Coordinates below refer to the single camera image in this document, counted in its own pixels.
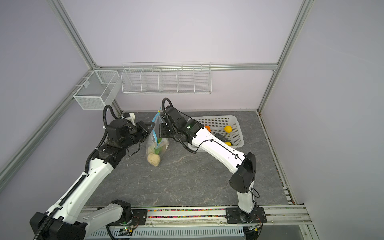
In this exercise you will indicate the orange toy carrot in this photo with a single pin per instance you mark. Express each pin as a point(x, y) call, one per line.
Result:
point(208, 128)

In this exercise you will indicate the beige round toy bun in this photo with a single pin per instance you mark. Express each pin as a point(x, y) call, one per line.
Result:
point(154, 159)

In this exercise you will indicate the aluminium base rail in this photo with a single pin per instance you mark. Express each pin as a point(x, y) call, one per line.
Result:
point(175, 216)

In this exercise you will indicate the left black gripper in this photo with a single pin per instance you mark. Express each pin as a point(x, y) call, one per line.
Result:
point(142, 126)

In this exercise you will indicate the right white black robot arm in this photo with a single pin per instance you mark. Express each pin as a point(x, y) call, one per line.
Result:
point(241, 165)

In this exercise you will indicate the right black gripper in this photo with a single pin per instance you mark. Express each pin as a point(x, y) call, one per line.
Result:
point(164, 129)

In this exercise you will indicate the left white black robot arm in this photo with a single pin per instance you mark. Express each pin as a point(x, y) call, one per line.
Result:
point(62, 221)

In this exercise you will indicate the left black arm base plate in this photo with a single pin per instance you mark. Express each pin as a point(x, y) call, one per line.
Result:
point(137, 217)

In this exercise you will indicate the small white mesh box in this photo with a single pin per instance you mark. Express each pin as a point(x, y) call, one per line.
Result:
point(98, 90)

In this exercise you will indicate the long white wire shelf basket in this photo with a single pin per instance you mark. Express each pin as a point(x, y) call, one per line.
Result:
point(167, 78)

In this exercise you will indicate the dark green toy cucumber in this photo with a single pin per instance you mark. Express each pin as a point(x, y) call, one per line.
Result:
point(222, 138)

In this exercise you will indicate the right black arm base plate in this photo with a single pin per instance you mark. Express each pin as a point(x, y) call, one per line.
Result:
point(237, 216)

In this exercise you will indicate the yellow toy lemon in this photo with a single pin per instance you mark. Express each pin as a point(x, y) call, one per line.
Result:
point(228, 129)

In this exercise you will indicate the white plastic perforated basket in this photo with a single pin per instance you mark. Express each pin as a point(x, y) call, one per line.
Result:
point(217, 125)

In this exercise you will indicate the clear zip top bag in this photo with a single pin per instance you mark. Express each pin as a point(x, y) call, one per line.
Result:
point(155, 134)

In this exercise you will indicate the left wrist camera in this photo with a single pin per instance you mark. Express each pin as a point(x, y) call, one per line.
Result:
point(128, 116)

